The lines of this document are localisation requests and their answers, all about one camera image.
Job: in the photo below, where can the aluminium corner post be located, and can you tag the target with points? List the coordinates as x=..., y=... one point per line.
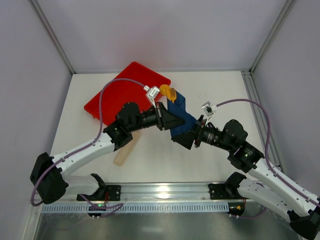
x=274, y=30
x=51, y=34

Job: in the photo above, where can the left black controller board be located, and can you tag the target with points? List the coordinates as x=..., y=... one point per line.
x=97, y=210

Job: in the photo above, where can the black controller board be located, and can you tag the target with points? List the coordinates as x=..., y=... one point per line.
x=97, y=210
x=236, y=209

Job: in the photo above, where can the red plastic tray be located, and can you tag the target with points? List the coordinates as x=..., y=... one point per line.
x=121, y=92

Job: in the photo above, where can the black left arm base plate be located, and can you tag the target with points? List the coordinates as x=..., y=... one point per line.
x=106, y=193

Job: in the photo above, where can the right black controller board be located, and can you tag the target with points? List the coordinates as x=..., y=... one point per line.
x=236, y=209

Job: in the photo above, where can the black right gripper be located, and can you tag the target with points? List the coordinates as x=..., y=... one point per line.
x=198, y=131

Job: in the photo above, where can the orange plastic spoon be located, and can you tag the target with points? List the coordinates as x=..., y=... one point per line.
x=165, y=90

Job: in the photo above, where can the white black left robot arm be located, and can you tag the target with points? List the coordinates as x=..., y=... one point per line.
x=51, y=175

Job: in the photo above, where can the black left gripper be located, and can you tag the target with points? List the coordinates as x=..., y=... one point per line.
x=160, y=116

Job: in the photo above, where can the orange plastic fork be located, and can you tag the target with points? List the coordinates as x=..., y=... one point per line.
x=172, y=95

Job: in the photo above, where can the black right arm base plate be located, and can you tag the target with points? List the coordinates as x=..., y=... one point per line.
x=223, y=191

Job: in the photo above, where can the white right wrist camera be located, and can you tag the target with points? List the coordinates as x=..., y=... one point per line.
x=209, y=110

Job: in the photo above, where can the aluminium right corner post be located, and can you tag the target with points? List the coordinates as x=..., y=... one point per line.
x=274, y=30

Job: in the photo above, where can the white slotted cable duct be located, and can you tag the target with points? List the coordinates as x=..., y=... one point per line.
x=139, y=207

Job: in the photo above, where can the aluminium left corner post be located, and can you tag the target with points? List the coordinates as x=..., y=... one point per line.
x=51, y=34

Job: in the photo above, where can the dark blue paper napkin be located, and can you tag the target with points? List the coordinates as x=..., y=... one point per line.
x=178, y=109

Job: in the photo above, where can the aluminium right side rail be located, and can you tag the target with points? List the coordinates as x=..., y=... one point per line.
x=260, y=119

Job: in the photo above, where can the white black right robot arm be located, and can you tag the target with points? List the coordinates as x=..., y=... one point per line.
x=256, y=178

